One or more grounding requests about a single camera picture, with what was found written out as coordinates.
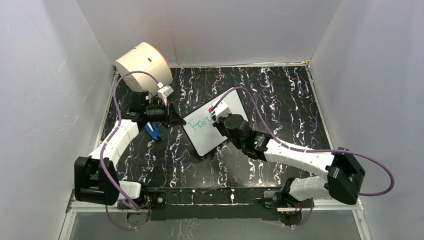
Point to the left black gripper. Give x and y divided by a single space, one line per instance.
172 119

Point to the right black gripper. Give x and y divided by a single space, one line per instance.
218 124

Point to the small white whiteboard black frame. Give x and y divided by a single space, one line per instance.
199 123

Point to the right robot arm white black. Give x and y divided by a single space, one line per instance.
335 175

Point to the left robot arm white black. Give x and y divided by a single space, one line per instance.
95 176

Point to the white cylindrical drum container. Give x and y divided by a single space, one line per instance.
144 57

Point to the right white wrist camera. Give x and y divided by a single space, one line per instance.
219 109

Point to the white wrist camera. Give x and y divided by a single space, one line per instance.
219 109
164 91

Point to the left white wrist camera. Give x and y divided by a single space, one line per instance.
164 91

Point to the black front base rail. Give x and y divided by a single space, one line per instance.
212 213

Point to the aluminium frame rail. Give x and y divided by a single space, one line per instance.
232 198

